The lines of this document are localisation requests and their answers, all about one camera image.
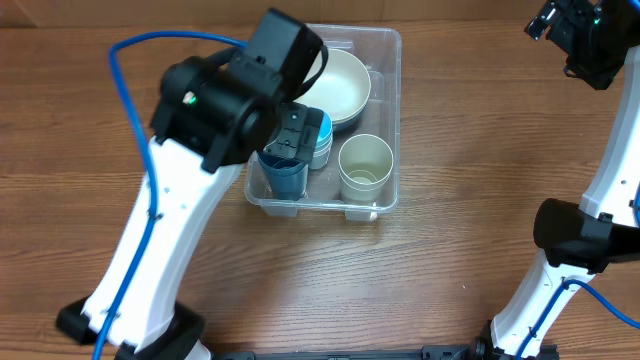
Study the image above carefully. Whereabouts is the dark blue bowl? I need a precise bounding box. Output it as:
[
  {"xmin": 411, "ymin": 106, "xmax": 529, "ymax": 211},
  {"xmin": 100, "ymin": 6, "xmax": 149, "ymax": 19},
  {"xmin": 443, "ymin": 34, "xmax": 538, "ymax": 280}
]
[{"xmin": 332, "ymin": 108, "xmax": 366, "ymax": 132}]

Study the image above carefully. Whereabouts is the light blue small cup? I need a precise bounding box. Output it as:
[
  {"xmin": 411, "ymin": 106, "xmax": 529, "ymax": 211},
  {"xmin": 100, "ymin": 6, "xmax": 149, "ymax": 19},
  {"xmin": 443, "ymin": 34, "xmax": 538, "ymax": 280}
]
[{"xmin": 316, "ymin": 112, "xmax": 333, "ymax": 147}]

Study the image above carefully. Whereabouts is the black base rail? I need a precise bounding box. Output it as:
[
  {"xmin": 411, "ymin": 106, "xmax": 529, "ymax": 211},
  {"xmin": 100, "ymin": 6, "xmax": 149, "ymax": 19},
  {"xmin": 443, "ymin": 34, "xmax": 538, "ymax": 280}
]
[{"xmin": 209, "ymin": 343, "xmax": 560, "ymax": 360}]

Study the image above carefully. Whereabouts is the grey small cup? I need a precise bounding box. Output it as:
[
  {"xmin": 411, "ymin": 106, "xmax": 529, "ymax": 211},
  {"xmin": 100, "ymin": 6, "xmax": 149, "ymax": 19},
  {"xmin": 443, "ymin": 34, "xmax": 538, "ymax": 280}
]
[{"xmin": 309, "ymin": 151, "xmax": 330, "ymax": 170}]

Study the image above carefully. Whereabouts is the cream tall cup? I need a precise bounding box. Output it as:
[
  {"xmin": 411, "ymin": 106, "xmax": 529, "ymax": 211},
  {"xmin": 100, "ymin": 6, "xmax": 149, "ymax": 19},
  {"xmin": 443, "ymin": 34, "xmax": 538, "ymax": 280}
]
[
  {"xmin": 338, "ymin": 134, "xmax": 394, "ymax": 205},
  {"xmin": 347, "ymin": 169, "xmax": 378, "ymax": 185}
]

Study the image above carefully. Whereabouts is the clear plastic storage container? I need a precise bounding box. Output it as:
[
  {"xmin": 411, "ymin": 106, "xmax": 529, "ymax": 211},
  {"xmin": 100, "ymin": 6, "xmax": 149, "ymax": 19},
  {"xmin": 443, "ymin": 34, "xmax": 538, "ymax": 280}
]
[{"xmin": 245, "ymin": 24, "xmax": 402, "ymax": 222}]

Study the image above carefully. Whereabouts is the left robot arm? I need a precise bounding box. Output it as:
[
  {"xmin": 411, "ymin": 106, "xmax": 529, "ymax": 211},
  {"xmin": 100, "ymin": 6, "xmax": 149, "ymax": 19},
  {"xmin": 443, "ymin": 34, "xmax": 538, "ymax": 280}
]
[{"xmin": 56, "ymin": 9, "xmax": 328, "ymax": 359}]

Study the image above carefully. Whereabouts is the dark blue tall cup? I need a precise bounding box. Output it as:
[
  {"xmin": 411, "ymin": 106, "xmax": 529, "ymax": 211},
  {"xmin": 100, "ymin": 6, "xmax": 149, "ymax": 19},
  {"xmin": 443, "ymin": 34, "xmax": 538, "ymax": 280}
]
[{"xmin": 258, "ymin": 152, "xmax": 308, "ymax": 201}]

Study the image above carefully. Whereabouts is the cream bowl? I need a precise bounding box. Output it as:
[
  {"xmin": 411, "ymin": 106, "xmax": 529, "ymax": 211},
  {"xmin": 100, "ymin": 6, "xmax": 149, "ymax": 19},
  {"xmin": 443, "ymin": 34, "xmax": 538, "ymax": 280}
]
[
  {"xmin": 296, "ymin": 48, "xmax": 372, "ymax": 125},
  {"xmin": 327, "ymin": 100, "xmax": 369, "ymax": 131}
]

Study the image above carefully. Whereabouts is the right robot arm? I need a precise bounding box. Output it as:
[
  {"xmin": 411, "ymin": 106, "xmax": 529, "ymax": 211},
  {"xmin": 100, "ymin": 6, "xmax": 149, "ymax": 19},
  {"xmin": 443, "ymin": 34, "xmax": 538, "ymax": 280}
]
[{"xmin": 457, "ymin": 0, "xmax": 639, "ymax": 359}]

